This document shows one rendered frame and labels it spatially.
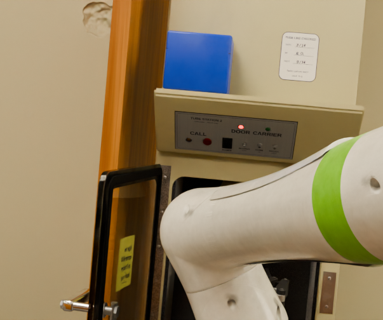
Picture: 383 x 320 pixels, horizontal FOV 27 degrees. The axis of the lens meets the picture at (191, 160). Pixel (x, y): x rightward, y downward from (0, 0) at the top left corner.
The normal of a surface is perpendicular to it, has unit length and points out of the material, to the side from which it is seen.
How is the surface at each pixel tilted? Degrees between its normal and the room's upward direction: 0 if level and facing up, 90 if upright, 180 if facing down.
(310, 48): 90
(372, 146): 59
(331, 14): 90
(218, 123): 135
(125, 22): 90
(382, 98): 90
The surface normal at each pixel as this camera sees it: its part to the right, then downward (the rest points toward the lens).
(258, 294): 0.54, -0.28
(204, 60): -0.08, 0.04
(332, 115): -0.12, 0.73
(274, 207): -0.93, -0.07
